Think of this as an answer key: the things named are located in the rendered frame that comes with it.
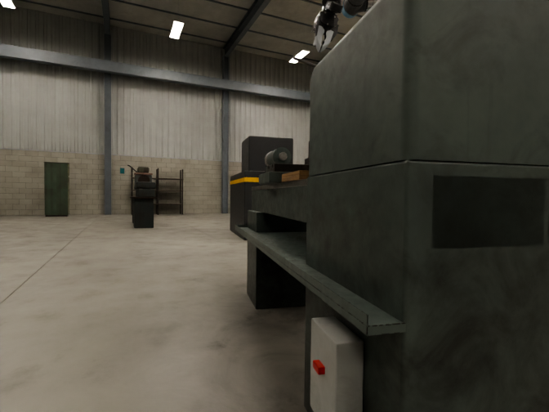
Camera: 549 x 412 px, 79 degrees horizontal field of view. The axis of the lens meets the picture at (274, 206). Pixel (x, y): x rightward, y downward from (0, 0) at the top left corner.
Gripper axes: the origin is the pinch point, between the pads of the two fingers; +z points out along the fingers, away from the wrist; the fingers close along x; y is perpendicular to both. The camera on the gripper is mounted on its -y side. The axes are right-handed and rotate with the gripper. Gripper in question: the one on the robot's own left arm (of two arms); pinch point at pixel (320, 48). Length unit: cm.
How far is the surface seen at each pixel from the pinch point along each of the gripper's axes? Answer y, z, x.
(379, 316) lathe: -57, 80, -12
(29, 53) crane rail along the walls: 1256, -273, 702
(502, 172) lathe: -61, 44, -30
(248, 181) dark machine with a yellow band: 475, 16, -57
